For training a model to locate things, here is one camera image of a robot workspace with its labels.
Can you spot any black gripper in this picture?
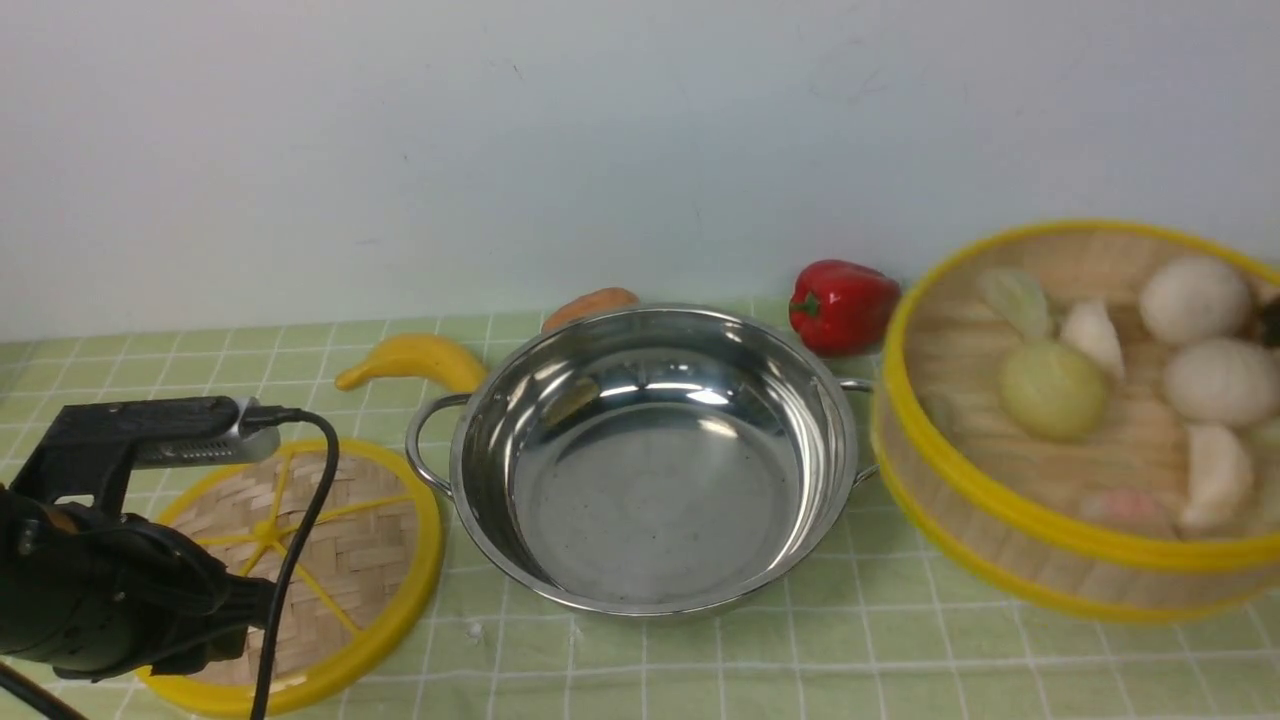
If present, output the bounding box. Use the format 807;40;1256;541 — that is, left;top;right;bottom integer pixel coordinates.
1;489;276;682

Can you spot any woven bamboo steamer lid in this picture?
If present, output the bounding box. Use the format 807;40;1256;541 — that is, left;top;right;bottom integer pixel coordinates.
157;438;447;715

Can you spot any bamboo steamer basket yellow rim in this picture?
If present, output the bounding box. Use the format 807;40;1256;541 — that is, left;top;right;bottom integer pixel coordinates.
870;220;1279;623

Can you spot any stainless steel pot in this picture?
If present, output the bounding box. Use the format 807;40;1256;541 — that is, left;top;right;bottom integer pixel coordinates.
404;304;876;619

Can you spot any yellow banana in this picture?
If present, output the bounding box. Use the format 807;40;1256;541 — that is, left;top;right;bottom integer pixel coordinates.
334;333;488;393

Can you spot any green checkered tablecloth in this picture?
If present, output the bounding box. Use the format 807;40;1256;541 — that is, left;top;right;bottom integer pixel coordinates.
1;311;1277;719

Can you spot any red bell pepper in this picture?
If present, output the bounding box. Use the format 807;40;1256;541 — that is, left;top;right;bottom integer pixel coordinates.
788;259;901;359

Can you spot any pale yellow round bun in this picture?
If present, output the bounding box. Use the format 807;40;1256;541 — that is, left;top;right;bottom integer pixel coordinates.
997;340;1111;442

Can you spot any pink dumpling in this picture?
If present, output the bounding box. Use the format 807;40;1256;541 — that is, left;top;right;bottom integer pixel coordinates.
1076;488;1178;539

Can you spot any white dumpling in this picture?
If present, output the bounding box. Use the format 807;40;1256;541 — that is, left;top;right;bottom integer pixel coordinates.
1178;423;1254;532
1059;300;1126;383

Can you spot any white round bun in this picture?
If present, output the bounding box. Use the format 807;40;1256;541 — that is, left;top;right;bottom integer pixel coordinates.
1162;338;1279;428
1138;256;1254;346

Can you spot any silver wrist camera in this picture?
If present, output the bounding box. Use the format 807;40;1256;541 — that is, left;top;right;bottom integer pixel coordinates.
10;396;293;514

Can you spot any black camera cable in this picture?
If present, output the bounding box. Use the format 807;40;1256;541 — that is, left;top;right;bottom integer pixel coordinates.
239;404;340;720

